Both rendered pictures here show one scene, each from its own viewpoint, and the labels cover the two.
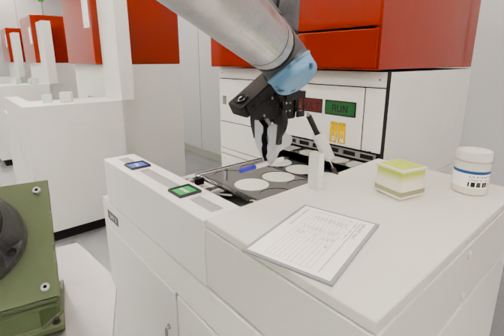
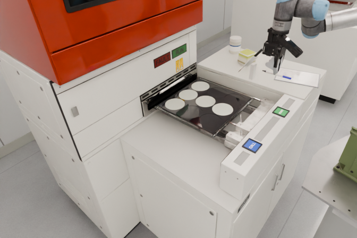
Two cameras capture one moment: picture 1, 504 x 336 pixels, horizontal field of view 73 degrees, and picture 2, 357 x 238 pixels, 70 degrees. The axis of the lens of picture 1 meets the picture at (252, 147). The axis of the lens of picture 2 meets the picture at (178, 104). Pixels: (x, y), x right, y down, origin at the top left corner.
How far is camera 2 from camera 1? 1.64 m
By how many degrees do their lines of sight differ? 87
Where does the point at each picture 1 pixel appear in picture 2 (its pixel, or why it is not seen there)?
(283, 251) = (312, 81)
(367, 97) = (189, 37)
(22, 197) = not seen: outside the picture
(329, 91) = (172, 44)
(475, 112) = not seen: hidden behind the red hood
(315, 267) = (315, 76)
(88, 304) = (334, 153)
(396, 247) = (291, 66)
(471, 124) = not seen: hidden behind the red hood
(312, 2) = not seen: outside the picture
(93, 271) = (316, 162)
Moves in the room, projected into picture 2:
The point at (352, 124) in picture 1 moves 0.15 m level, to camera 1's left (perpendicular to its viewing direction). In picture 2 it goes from (185, 56) to (190, 68)
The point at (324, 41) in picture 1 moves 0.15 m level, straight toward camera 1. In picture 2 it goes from (179, 14) to (212, 13)
